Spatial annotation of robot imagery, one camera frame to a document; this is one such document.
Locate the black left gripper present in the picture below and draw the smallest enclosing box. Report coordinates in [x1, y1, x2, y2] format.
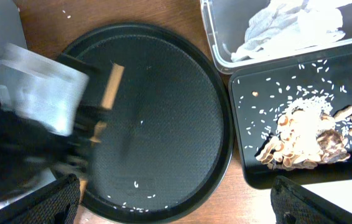
[57, 54, 108, 168]

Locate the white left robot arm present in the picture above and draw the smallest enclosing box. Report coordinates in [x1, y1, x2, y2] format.
[0, 44, 111, 209]

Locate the wooden chopstick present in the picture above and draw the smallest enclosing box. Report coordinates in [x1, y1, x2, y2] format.
[90, 121, 107, 144]
[101, 63, 124, 110]

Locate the clear plastic bin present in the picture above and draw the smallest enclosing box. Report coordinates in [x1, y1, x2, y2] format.
[200, 0, 352, 75]

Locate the black rectangular tray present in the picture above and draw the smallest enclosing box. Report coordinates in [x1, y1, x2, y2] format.
[229, 44, 352, 189]

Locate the round black tray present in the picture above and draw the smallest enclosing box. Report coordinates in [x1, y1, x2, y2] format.
[64, 23, 234, 223]

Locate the crumpled white tissue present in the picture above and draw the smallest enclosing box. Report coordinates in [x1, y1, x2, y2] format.
[231, 0, 352, 62]

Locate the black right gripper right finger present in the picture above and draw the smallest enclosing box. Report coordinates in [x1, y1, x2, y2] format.
[271, 176, 352, 224]

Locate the food scraps pile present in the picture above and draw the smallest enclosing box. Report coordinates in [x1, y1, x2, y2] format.
[256, 95, 352, 170]

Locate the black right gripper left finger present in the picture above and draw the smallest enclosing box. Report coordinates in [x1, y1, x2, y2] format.
[0, 174, 80, 224]

